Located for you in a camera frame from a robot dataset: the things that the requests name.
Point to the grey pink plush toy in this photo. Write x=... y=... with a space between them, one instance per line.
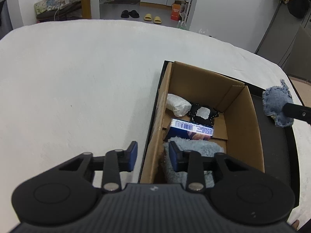
x=192 y=157

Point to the white soft pouch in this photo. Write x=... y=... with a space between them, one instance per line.
x=179 y=106

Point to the black white stitched plush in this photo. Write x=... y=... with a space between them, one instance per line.
x=203 y=115

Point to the yellow slipper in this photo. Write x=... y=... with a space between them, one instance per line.
x=157 y=20
x=148 y=17

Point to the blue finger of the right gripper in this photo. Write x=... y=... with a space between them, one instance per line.
x=298 y=112

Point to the pile of clutter under table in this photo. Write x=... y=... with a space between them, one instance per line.
x=44 y=12

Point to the yellow slipper right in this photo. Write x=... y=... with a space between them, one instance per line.
x=157 y=20

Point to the green plastic bag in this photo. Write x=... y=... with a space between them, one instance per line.
x=182 y=25

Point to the black slipper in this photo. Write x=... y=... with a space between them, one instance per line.
x=125 y=14
x=134 y=14

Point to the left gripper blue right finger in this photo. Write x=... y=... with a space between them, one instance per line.
x=173 y=156

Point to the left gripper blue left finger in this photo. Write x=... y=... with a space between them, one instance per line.
x=114 y=162

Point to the orange cardboard box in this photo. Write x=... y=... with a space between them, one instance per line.
x=176 y=11

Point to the blue printed box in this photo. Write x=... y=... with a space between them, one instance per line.
x=187 y=130

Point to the brown cardboard box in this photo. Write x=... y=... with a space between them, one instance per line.
x=236 y=130

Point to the large open cardboard box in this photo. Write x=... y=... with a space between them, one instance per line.
x=303 y=89

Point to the black slipper left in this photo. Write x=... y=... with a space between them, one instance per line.
x=125 y=14

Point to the black shallow tray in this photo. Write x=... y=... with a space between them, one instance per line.
x=279 y=145

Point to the person left hand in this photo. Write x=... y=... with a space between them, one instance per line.
x=295 y=224

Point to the blue denim plush toy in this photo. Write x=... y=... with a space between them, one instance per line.
x=274 y=99

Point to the yellow slipper left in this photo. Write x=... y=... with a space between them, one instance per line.
x=148 y=17

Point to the white table cloth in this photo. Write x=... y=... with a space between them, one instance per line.
x=90 y=85

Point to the black slipper right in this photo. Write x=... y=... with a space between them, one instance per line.
x=134 y=14

